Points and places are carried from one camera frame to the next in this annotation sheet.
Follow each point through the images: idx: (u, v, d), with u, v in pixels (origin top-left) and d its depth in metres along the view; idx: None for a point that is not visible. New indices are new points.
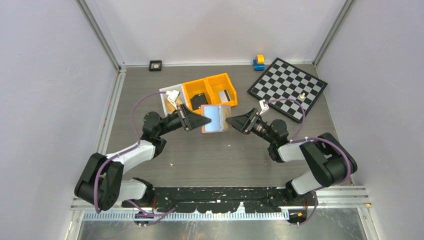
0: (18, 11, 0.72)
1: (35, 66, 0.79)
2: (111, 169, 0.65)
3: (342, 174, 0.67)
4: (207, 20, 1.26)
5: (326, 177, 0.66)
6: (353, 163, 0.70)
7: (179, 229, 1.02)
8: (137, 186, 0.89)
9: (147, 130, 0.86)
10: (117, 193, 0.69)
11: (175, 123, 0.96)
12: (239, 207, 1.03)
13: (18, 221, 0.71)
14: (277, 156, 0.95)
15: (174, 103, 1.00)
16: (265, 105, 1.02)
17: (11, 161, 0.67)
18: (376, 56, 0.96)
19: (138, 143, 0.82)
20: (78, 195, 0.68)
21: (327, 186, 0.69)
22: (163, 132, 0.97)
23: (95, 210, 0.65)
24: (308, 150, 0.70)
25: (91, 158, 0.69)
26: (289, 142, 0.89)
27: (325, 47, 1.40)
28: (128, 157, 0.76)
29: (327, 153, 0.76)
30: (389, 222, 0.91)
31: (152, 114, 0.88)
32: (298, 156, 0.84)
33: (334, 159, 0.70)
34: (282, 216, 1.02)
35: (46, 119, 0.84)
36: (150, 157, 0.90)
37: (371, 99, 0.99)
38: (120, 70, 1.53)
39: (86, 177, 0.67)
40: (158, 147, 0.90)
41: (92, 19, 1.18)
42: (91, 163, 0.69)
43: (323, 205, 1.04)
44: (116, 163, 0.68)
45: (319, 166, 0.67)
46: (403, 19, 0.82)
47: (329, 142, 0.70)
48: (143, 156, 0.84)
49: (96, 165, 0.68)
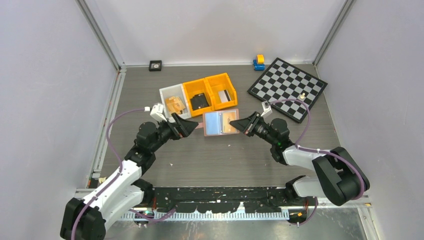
0: (18, 10, 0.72)
1: (35, 66, 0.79)
2: (90, 218, 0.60)
3: (355, 192, 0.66)
4: (207, 20, 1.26)
5: (338, 195, 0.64)
6: (366, 180, 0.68)
7: (179, 229, 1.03)
8: (133, 198, 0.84)
9: (142, 138, 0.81)
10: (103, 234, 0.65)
11: (166, 133, 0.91)
12: (239, 207, 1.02)
13: (19, 221, 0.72)
14: (280, 158, 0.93)
15: (162, 116, 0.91)
16: (267, 107, 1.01)
17: (11, 161, 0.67)
18: (375, 55, 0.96)
19: (120, 170, 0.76)
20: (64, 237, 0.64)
21: (338, 204, 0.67)
22: (158, 147, 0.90)
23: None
24: (321, 167, 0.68)
25: (69, 204, 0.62)
26: (295, 148, 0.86)
27: (325, 47, 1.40)
28: (108, 196, 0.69)
29: (338, 167, 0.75)
30: (388, 222, 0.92)
31: (148, 124, 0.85)
32: (304, 164, 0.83)
33: (346, 176, 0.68)
34: (283, 216, 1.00)
35: (46, 119, 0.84)
36: (138, 176, 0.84)
37: (370, 99, 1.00)
38: (120, 70, 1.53)
39: (66, 224, 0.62)
40: (147, 162, 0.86)
41: (92, 19, 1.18)
42: (68, 211, 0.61)
43: (322, 205, 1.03)
44: (94, 209, 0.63)
45: (331, 183, 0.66)
46: (403, 19, 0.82)
47: (342, 158, 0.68)
48: (129, 181, 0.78)
49: (74, 212, 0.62)
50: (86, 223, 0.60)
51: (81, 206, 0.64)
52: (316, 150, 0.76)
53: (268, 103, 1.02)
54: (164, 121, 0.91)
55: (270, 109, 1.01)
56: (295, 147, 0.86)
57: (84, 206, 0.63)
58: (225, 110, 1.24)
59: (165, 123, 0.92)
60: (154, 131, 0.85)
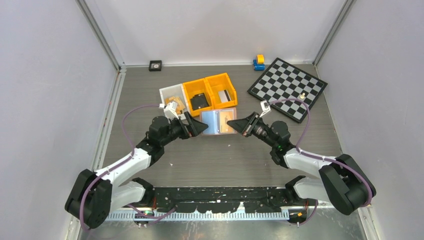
0: (18, 11, 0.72)
1: (36, 66, 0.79)
2: (99, 188, 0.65)
3: (362, 199, 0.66)
4: (207, 19, 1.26)
5: (347, 206, 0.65)
6: (372, 187, 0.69)
7: (179, 229, 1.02)
8: (134, 190, 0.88)
9: (154, 130, 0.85)
10: (107, 211, 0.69)
11: (176, 131, 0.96)
12: (239, 207, 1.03)
13: (20, 220, 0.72)
14: (281, 160, 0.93)
15: (174, 114, 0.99)
16: (266, 107, 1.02)
17: (11, 161, 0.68)
18: (376, 55, 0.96)
19: (132, 154, 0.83)
20: (68, 210, 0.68)
21: (347, 213, 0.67)
22: (168, 142, 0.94)
23: (83, 228, 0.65)
24: (330, 177, 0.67)
25: (81, 175, 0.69)
26: (297, 152, 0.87)
27: (325, 47, 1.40)
28: (119, 173, 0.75)
29: (343, 173, 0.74)
30: (388, 222, 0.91)
31: (161, 118, 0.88)
32: (306, 169, 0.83)
33: (353, 184, 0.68)
34: (282, 216, 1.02)
35: (46, 120, 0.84)
36: (146, 166, 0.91)
37: (370, 99, 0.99)
38: (120, 70, 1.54)
39: (75, 194, 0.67)
40: (155, 155, 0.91)
41: (92, 19, 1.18)
42: (80, 182, 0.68)
43: (322, 205, 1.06)
44: (106, 182, 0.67)
45: (339, 195, 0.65)
46: (403, 18, 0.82)
47: (349, 167, 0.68)
48: (137, 166, 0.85)
49: (85, 182, 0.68)
50: (95, 193, 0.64)
51: (92, 179, 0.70)
52: (321, 157, 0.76)
53: (267, 103, 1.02)
54: (176, 118, 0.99)
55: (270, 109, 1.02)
56: (297, 151, 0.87)
57: (95, 177, 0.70)
58: (221, 110, 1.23)
59: (177, 120, 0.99)
60: (167, 125, 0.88)
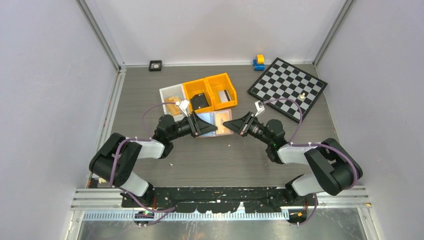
0: (18, 11, 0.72)
1: (36, 66, 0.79)
2: (132, 146, 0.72)
3: (349, 181, 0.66)
4: (207, 19, 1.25)
5: (333, 185, 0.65)
6: (359, 168, 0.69)
7: (179, 229, 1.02)
8: (141, 182, 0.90)
9: (161, 130, 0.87)
10: (129, 173, 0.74)
11: (185, 129, 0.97)
12: (239, 207, 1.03)
13: (19, 220, 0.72)
14: (276, 158, 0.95)
15: (184, 111, 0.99)
16: (260, 107, 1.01)
17: (11, 161, 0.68)
18: (376, 55, 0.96)
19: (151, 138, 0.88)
20: (92, 170, 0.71)
21: (334, 194, 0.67)
22: (175, 137, 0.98)
23: (109, 184, 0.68)
24: (315, 158, 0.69)
25: (112, 136, 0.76)
26: (289, 145, 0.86)
27: (325, 47, 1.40)
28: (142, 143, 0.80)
29: (330, 158, 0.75)
30: (388, 222, 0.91)
31: (167, 116, 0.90)
32: (298, 159, 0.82)
33: (339, 166, 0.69)
34: (282, 216, 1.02)
35: (46, 120, 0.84)
36: (156, 157, 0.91)
37: (370, 99, 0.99)
38: (120, 70, 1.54)
39: (104, 151, 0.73)
40: (166, 150, 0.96)
41: (92, 19, 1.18)
42: (111, 141, 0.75)
43: (323, 205, 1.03)
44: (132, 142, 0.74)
45: (325, 174, 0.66)
46: (403, 18, 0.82)
47: (334, 148, 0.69)
48: (154, 151, 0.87)
49: (116, 141, 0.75)
50: (127, 149, 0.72)
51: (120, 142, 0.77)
52: (308, 144, 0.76)
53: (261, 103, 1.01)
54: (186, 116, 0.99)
55: (263, 109, 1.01)
56: (289, 144, 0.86)
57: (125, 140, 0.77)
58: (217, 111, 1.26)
59: (186, 119, 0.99)
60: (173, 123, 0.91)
